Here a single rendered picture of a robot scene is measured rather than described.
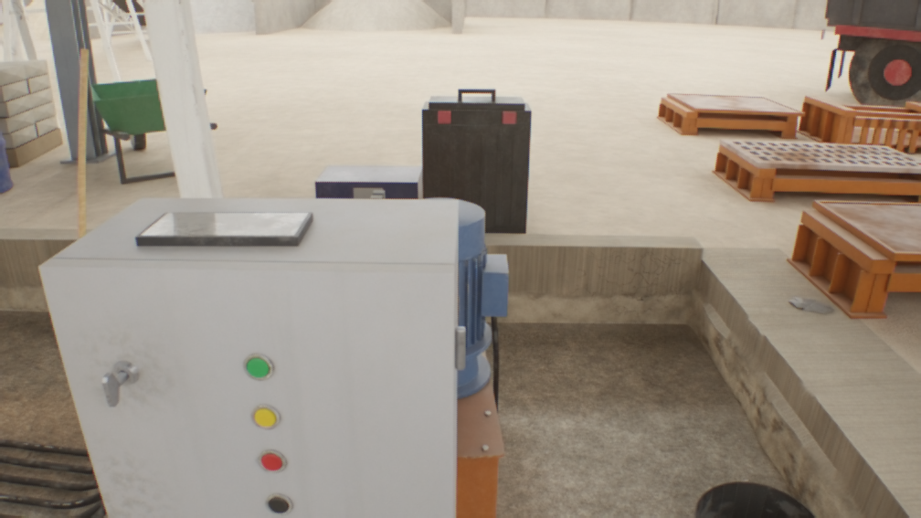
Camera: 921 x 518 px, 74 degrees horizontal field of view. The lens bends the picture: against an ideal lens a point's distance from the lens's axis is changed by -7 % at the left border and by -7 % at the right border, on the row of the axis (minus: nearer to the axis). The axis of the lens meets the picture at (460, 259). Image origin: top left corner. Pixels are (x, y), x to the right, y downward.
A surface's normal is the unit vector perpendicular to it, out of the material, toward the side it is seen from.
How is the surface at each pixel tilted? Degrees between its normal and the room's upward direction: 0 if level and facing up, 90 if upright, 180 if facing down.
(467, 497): 90
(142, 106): 111
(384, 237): 0
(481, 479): 90
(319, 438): 90
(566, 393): 0
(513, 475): 0
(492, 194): 90
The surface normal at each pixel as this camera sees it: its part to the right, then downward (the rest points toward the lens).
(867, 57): -0.56, 0.31
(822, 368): 0.01, -0.92
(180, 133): -0.01, 0.40
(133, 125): 0.51, 0.63
